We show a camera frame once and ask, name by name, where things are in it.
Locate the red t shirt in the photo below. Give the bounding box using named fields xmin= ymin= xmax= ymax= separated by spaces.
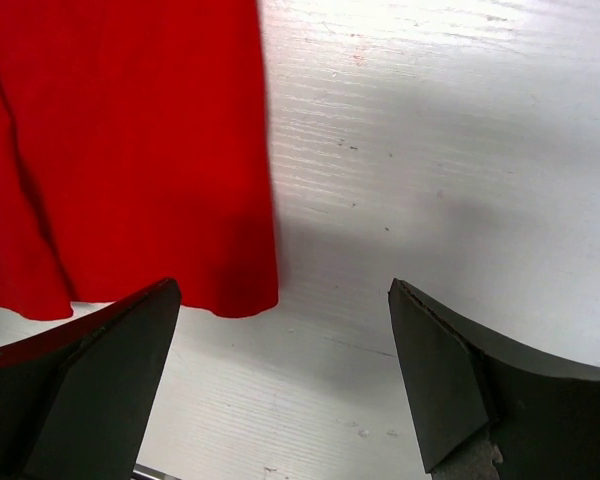
xmin=0 ymin=1 xmax=278 ymax=320

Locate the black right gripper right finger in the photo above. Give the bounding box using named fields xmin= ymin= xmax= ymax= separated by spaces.
xmin=388 ymin=279 xmax=600 ymax=479

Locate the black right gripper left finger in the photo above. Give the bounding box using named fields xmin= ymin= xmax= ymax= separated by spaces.
xmin=0 ymin=279 xmax=181 ymax=480

